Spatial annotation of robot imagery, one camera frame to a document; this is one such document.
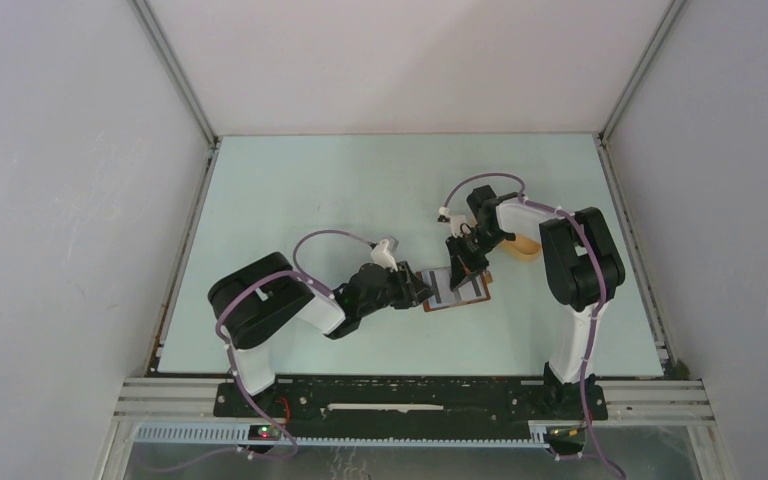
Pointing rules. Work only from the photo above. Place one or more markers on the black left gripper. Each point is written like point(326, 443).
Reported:
point(411, 288)

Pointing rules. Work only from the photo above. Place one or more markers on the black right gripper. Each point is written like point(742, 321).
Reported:
point(462, 261)

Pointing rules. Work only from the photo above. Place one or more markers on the silver VIP card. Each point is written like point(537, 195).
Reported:
point(438, 279)

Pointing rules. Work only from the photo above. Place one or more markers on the brown leather card holder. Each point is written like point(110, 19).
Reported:
point(489, 280)

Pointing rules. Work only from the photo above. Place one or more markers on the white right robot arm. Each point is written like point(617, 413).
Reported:
point(582, 265)

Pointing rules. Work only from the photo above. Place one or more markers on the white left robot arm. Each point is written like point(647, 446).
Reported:
point(252, 304)

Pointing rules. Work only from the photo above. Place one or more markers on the orange plastic tray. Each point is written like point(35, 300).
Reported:
point(522, 248)

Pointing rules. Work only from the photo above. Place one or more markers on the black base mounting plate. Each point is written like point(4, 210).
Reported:
point(501, 407)

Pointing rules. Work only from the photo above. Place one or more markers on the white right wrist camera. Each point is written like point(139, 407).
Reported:
point(457, 223)

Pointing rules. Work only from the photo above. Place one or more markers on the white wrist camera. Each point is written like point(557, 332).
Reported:
point(457, 223)
point(383, 253)

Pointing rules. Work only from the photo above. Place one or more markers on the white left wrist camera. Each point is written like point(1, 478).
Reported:
point(383, 253)

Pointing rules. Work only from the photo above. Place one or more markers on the white cable duct strip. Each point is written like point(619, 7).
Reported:
point(243, 434)

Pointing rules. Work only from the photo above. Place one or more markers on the aluminium frame rail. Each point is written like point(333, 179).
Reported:
point(628, 402)

